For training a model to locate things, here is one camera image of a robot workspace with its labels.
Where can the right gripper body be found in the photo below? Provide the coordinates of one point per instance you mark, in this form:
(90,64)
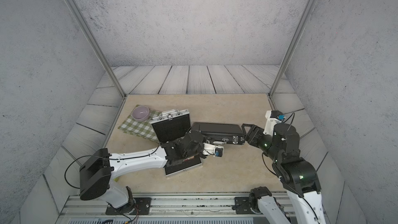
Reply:
(258,139)

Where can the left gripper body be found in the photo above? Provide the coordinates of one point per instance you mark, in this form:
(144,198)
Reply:
(202,151)

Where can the black poker case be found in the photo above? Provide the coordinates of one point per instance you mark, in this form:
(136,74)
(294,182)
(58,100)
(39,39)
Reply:
(220,133)

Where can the silver aluminium poker case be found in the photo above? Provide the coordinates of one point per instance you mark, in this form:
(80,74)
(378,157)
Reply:
(170,128)

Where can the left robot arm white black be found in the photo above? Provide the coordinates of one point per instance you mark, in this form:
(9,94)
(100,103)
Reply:
(97,175)

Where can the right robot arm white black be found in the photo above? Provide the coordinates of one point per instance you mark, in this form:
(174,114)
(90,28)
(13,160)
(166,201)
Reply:
(297,175)

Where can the green white checkered cloth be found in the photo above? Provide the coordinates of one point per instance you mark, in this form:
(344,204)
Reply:
(141,129)

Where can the lilac ceramic bowl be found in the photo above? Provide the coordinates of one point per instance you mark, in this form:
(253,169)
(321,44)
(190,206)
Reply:
(140,113)

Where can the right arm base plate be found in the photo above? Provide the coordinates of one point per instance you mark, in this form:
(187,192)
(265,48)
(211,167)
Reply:
(245,205)

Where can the aluminium front rail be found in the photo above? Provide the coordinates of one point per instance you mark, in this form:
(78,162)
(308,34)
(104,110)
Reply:
(173,208)

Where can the right aluminium frame post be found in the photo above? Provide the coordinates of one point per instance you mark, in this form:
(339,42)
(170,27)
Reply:
(308,9)

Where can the aluminium frame post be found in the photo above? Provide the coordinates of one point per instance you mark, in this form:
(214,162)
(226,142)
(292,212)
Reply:
(308,9)
(76,12)

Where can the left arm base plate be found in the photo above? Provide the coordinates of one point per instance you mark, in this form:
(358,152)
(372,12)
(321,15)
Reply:
(137,206)

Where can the left aluminium frame post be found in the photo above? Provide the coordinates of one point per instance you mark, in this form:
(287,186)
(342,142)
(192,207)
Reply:
(76,12)

